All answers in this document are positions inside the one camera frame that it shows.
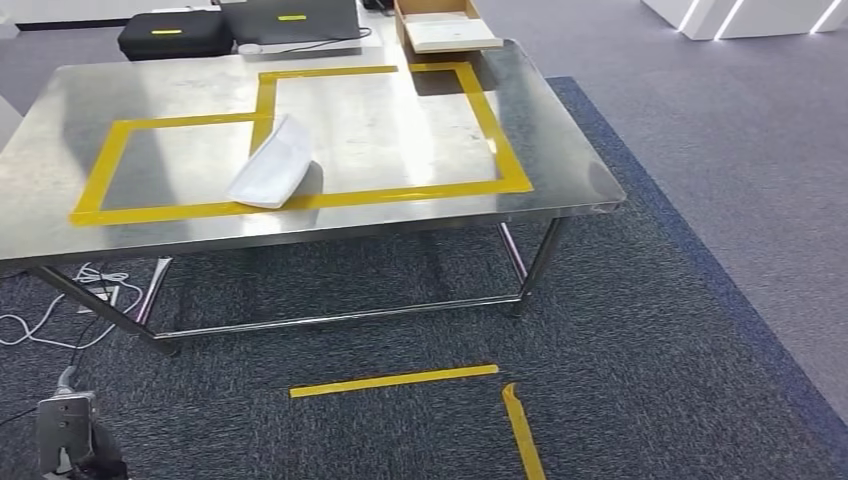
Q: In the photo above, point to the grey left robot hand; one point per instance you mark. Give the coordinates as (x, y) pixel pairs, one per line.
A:
(66, 383)

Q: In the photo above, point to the white curved plastic part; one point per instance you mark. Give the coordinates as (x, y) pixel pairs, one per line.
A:
(272, 166)

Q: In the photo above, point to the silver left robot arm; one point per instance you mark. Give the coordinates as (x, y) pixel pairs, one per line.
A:
(63, 430)

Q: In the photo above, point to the steel workbench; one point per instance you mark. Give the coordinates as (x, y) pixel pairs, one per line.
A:
(397, 132)

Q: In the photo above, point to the metal floor socket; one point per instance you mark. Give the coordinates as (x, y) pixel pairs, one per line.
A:
(99, 298)

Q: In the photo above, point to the yellow floor tape strip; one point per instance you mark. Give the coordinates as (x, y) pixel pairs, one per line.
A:
(523, 437)
(397, 380)

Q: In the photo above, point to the black carrying case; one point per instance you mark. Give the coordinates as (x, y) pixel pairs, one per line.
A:
(172, 46)

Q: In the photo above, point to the white round puck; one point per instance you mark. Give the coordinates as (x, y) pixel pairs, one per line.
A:
(250, 50)

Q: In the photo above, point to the grey laptop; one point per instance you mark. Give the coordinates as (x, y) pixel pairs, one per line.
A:
(291, 30)

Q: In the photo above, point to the cardboard box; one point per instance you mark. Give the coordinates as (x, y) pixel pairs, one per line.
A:
(400, 26)

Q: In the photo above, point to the yellow table tape marking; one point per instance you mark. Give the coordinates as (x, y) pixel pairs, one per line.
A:
(510, 179)

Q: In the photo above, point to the black handheld device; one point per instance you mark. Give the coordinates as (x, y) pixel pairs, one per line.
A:
(378, 4)

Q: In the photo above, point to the white foam block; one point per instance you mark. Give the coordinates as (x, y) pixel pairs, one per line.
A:
(450, 33)

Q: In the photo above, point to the white lit platform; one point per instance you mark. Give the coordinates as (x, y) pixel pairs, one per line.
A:
(762, 16)

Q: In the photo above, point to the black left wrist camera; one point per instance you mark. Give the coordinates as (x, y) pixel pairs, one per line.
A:
(106, 457)

